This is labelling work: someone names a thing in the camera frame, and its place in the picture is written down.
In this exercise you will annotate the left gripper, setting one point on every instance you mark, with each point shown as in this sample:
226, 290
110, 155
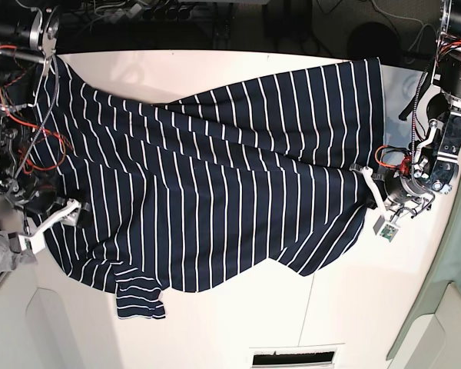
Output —
395, 193

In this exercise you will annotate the pale green bin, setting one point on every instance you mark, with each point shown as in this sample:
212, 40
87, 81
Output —
445, 268

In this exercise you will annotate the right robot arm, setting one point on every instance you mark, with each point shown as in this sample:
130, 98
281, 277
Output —
28, 37

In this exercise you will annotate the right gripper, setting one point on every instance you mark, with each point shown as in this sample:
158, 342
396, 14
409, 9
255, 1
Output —
43, 203

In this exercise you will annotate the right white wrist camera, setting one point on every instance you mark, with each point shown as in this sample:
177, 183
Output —
34, 243

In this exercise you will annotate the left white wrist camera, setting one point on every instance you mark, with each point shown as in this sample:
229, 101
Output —
385, 229

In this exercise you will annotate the navy white striped t-shirt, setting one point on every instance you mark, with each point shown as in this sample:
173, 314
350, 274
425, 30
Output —
190, 194

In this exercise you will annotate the white slotted vent box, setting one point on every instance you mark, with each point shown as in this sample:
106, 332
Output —
310, 356

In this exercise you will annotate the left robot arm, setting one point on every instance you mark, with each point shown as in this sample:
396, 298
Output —
413, 176

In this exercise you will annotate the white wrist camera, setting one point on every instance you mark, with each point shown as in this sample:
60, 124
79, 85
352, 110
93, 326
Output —
34, 243
385, 229

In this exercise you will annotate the grey clothes pile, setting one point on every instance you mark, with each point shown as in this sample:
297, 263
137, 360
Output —
4, 253

